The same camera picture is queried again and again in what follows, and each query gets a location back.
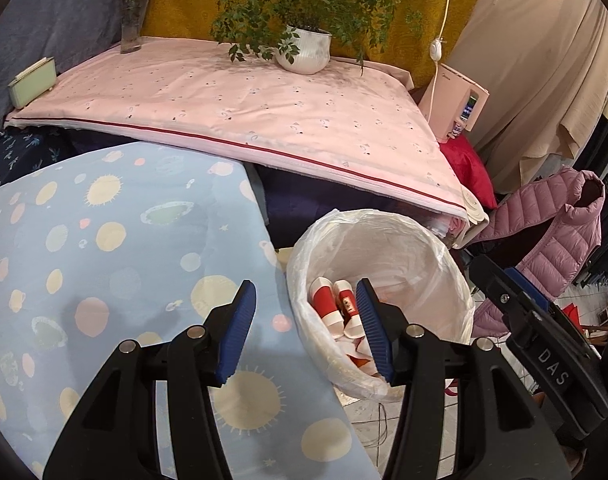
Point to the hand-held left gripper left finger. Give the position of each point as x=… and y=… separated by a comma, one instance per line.
x=236, y=330

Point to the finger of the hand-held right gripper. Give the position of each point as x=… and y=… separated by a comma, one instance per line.
x=498, y=290
x=528, y=290

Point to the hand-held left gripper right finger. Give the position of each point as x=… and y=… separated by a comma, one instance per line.
x=376, y=330

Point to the red white paper cup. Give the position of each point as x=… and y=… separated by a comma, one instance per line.
x=346, y=305
x=324, y=305

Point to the bin with white plastic liner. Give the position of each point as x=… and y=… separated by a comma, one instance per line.
x=413, y=260

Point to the pink puffer jacket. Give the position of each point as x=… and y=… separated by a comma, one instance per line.
x=558, y=220

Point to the red cushion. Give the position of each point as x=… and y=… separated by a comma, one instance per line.
x=468, y=170

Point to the pink printed cloth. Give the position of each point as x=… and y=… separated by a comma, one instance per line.
x=234, y=100

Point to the beige cloth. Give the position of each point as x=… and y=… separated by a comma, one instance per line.
x=533, y=60

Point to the mustard yellow cloth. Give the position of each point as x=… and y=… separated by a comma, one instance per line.
x=408, y=35

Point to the navy blue printed cloth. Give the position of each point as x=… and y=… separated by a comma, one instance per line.
x=14, y=155

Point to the green plant in white pot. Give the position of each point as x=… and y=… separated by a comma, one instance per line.
x=304, y=50

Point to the glass vase with red flowers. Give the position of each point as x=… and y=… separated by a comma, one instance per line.
x=131, y=30

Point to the pale green box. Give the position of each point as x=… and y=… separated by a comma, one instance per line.
x=31, y=85

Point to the grey blue cloth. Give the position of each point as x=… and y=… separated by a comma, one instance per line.
x=49, y=20

